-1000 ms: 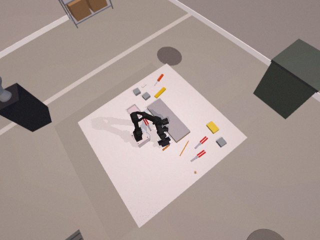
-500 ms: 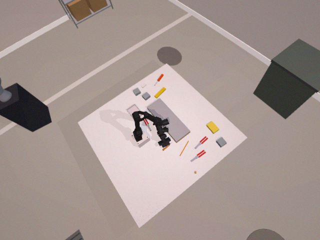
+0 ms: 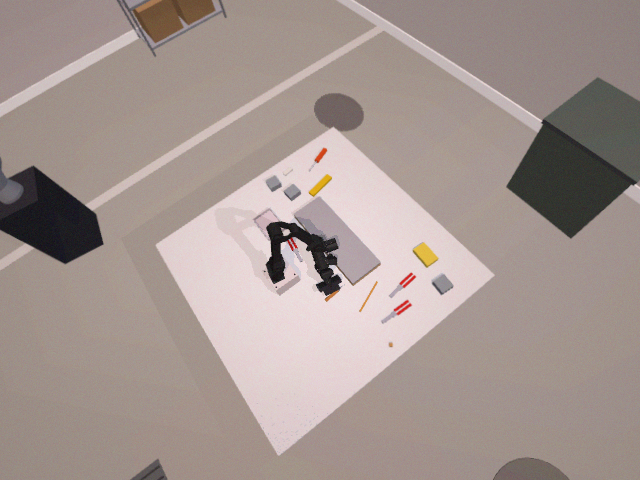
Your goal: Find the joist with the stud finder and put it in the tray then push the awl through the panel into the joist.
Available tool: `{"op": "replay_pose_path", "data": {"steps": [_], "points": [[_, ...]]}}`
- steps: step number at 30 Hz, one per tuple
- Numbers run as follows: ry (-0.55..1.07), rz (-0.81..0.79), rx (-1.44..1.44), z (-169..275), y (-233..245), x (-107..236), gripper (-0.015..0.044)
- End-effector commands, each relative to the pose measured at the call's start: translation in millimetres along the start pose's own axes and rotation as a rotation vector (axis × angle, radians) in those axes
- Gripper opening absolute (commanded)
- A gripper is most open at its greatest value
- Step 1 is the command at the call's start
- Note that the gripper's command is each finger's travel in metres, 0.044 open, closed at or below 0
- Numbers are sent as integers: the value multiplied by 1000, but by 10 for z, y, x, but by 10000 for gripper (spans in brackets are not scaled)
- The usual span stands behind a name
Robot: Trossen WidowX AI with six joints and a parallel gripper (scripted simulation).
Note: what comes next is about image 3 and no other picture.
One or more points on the awl with wooden handle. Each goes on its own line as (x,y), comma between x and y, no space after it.
(331,295)

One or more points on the orange-handled awl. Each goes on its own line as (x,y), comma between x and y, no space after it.
(320,155)

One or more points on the yellow flat block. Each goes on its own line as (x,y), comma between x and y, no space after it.
(426,256)

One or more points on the yellow rectangular bar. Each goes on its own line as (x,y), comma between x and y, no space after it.
(320,185)

